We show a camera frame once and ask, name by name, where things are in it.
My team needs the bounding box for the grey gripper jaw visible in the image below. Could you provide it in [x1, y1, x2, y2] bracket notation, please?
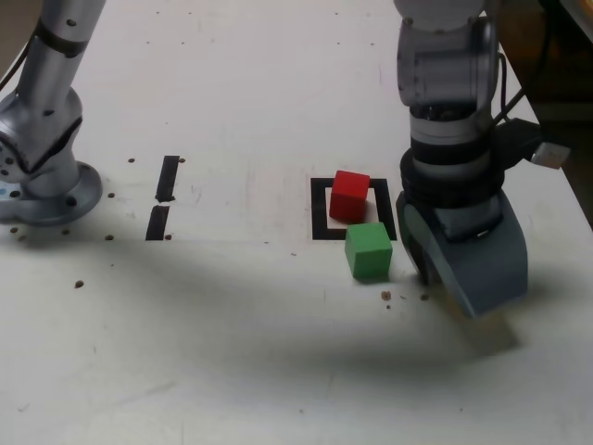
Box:
[400, 190, 530, 320]
[397, 222, 444, 286]

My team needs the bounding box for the green cube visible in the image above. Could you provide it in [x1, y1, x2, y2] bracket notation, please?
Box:
[344, 222, 394, 282]

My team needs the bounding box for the red cube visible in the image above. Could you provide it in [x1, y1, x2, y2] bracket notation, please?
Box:
[328, 170, 372, 223]

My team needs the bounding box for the black tape square outline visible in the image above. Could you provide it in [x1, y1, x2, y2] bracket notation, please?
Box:
[309, 177, 398, 242]

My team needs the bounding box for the grey background beam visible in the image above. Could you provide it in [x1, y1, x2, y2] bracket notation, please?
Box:
[536, 99, 593, 122]

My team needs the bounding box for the black tape strip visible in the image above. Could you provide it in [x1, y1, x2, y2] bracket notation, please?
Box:
[145, 155, 181, 242]

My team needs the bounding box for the black camera cable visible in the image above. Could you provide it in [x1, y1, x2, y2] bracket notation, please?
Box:
[490, 50, 572, 171]

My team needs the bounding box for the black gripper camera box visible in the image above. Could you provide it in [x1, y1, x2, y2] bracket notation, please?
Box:
[493, 118, 543, 171]

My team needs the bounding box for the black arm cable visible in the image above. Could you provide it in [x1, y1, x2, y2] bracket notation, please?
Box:
[0, 36, 39, 92]

